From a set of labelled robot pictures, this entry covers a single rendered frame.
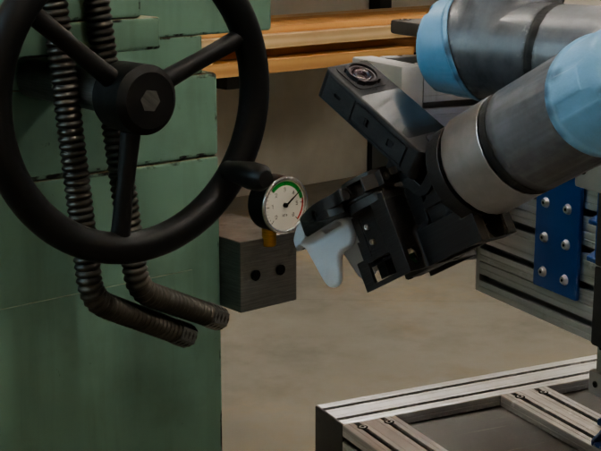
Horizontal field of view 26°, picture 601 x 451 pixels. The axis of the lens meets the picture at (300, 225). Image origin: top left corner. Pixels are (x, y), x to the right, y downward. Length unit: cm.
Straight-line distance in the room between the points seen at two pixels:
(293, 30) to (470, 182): 323
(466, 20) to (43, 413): 62
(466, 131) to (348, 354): 210
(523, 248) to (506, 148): 86
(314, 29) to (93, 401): 287
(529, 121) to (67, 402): 69
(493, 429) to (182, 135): 83
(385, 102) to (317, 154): 386
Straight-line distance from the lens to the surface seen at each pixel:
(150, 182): 136
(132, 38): 122
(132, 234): 114
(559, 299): 166
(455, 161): 88
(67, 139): 116
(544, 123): 82
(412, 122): 94
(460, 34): 98
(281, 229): 140
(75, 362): 136
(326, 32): 412
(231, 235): 143
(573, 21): 93
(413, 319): 321
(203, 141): 139
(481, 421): 204
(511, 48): 95
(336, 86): 96
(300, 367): 287
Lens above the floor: 96
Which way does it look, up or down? 13 degrees down
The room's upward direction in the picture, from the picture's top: straight up
